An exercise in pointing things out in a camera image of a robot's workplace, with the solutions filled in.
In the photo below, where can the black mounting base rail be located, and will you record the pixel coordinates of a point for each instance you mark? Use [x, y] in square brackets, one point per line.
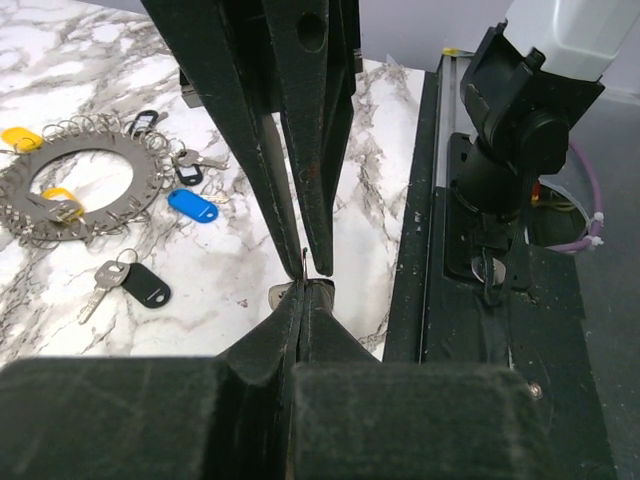
[437, 313]

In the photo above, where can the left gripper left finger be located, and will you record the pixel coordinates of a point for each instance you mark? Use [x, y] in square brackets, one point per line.
[222, 417]

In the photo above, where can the black clear tag with key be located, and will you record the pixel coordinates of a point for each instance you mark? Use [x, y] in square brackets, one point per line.
[189, 165]

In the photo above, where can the silver key black tag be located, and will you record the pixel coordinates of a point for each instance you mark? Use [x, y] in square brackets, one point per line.
[127, 273]

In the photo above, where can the blue key tag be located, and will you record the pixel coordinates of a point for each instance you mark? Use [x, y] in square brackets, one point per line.
[193, 206]

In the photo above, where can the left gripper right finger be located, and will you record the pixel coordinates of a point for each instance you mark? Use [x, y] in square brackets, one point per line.
[358, 418]

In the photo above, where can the yellow key tag inner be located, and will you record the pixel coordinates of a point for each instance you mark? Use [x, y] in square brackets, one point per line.
[62, 206]

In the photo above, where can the round metal keyring disc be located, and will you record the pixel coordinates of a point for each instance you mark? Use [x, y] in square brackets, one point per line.
[117, 179]

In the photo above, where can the yellow key tag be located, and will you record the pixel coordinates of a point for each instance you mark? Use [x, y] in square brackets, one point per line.
[62, 206]
[21, 139]

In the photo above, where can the yellow key tag upper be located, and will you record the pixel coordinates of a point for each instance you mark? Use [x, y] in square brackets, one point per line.
[21, 139]

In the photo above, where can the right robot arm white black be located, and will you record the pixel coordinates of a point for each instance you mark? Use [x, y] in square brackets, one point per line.
[533, 76]

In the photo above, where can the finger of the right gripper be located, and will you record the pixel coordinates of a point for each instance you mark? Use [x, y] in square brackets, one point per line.
[316, 46]
[201, 39]

